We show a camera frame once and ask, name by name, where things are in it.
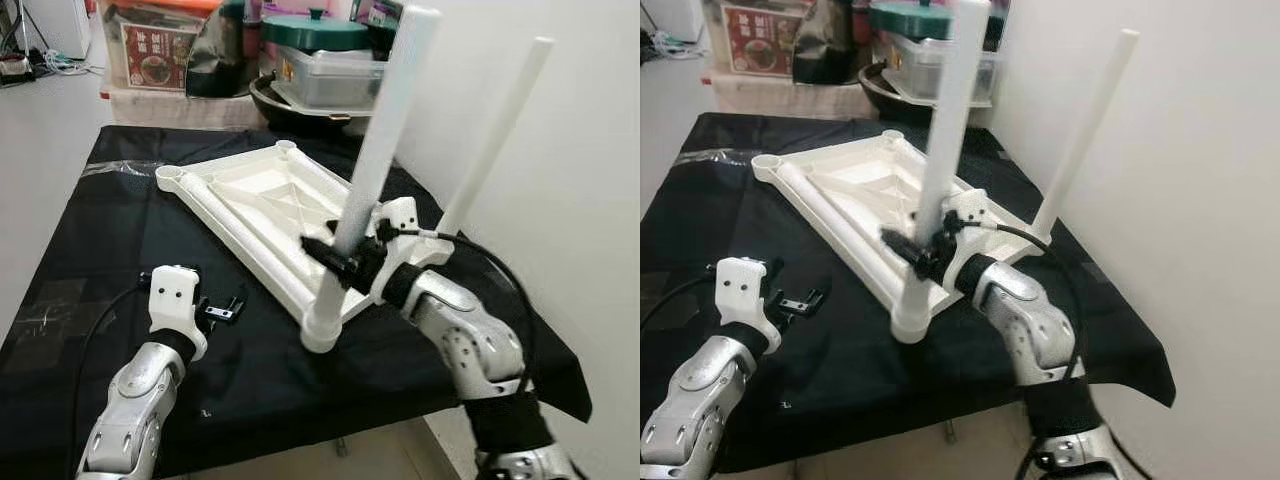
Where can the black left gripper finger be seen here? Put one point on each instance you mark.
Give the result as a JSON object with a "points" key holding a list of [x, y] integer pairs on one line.
{"points": [[814, 300], [236, 304]]}

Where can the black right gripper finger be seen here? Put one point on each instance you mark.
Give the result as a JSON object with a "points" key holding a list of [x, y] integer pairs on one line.
{"points": [[900, 243], [320, 252]]}

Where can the white plastic table top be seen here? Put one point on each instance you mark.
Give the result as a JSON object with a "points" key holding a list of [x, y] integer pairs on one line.
{"points": [[880, 190], [290, 200]]}

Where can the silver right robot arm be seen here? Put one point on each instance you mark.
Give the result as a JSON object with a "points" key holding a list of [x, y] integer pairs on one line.
{"points": [[460, 335], [1030, 320]]}

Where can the black tablecloth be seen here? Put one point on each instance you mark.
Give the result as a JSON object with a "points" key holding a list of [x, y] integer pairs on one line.
{"points": [[280, 390], [870, 390]]}

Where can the black wok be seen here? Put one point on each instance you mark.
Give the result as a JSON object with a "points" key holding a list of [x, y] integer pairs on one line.
{"points": [[280, 112], [885, 100]]}

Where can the clear plastic storage box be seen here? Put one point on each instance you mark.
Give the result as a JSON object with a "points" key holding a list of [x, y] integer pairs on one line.
{"points": [[330, 80], [910, 70]]}

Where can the metal folding table leg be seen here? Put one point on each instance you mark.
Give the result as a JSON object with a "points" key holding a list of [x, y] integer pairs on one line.
{"points": [[948, 432], [340, 445]]}

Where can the beige cloth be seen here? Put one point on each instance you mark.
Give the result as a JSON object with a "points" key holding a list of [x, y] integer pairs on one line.
{"points": [[170, 108], [780, 98]]}

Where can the green round pot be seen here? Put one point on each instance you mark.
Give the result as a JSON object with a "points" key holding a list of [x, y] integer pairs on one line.
{"points": [[910, 22], [315, 35]]}

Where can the orange lid storage box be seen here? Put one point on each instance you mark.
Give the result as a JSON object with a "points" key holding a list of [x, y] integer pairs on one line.
{"points": [[155, 55], [760, 45]]}

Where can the white appliance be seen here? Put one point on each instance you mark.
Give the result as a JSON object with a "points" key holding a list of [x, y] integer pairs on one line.
{"points": [[62, 22], [680, 15]]}

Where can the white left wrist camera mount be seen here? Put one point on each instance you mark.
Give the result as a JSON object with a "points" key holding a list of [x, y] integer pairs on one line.
{"points": [[172, 300], [742, 290]]}

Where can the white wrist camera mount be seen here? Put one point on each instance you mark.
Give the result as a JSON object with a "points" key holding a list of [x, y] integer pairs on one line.
{"points": [[742, 290], [400, 215], [172, 300], [968, 210]]}

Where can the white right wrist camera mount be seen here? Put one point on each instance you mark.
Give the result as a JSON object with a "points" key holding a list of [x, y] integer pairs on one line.
{"points": [[968, 210], [400, 215]]}

